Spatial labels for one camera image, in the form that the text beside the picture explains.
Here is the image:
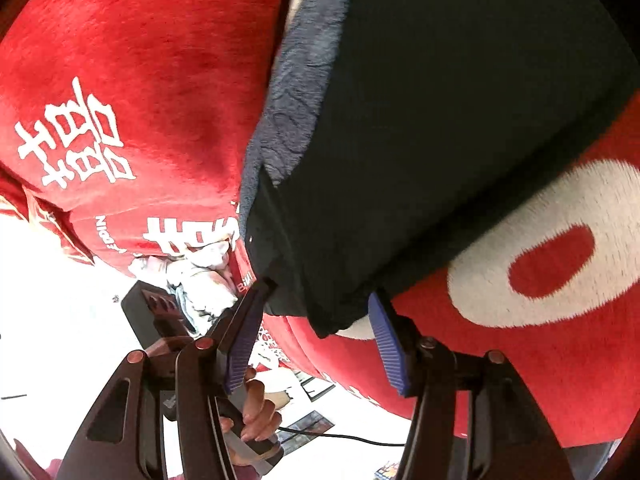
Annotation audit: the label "red gold patterned mat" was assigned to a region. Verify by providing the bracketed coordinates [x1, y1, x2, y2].
[0, 169, 96, 267]

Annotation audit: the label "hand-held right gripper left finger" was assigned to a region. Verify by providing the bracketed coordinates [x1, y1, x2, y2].
[55, 279, 279, 480]

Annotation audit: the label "red printed quilt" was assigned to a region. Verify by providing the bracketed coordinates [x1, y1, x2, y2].
[0, 0, 302, 222]

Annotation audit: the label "blue leaf-patterned cloth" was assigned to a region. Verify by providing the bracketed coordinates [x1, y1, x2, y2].
[238, 0, 362, 242]

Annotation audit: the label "black pants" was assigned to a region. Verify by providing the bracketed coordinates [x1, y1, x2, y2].
[240, 0, 640, 339]

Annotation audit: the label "red printed bed sheet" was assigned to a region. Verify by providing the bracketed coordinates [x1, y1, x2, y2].
[65, 105, 640, 451]

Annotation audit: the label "black cable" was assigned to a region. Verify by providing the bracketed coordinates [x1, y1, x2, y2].
[278, 426, 407, 447]

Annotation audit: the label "white floral cloth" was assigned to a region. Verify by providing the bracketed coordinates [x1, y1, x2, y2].
[128, 240, 239, 337]

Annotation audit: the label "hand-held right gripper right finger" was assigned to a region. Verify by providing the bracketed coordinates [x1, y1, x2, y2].
[367, 289, 576, 480]

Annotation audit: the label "person's left hand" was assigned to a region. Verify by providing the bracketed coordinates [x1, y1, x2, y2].
[219, 367, 284, 443]

